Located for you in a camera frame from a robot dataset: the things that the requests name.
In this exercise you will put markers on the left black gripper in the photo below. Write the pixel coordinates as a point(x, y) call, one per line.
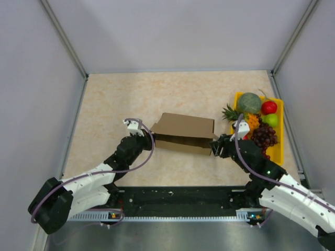
point(146, 139)

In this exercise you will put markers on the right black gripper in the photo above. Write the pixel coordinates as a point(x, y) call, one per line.
point(223, 141)

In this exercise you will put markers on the brown cardboard box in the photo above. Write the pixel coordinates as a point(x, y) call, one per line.
point(182, 133)

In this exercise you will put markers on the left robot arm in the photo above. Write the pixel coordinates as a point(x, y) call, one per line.
point(86, 180)

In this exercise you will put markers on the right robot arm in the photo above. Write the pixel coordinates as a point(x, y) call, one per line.
point(274, 188)

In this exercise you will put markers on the toy pineapple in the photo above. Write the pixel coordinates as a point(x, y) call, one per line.
point(232, 115)

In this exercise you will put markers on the dark purple grape bunch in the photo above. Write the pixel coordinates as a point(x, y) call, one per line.
point(264, 137)

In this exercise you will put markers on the green netted melon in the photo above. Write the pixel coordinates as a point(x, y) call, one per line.
point(249, 102)

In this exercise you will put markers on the yellow plastic fruit tray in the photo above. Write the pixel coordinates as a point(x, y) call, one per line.
point(276, 152)

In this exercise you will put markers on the green apple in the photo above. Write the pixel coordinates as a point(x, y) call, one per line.
point(271, 120)

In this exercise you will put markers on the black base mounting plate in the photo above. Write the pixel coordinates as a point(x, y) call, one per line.
point(201, 201)

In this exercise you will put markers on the red apple at back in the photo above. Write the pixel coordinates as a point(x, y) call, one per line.
point(269, 107)

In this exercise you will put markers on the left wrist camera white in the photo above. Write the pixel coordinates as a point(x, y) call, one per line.
point(134, 126)

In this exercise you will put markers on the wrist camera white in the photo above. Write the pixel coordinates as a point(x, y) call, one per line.
point(243, 130)
point(134, 126)

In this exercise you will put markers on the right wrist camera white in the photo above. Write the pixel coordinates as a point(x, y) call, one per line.
point(243, 130)

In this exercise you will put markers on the aluminium frame rail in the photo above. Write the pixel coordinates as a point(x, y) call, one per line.
point(253, 216)

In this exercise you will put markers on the left aluminium corner post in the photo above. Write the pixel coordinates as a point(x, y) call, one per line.
point(63, 37)

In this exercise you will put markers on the aluminium corner post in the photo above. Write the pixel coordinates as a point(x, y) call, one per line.
point(63, 37)
point(311, 8)

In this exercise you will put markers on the right aluminium corner post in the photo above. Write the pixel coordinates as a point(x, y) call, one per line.
point(311, 8)

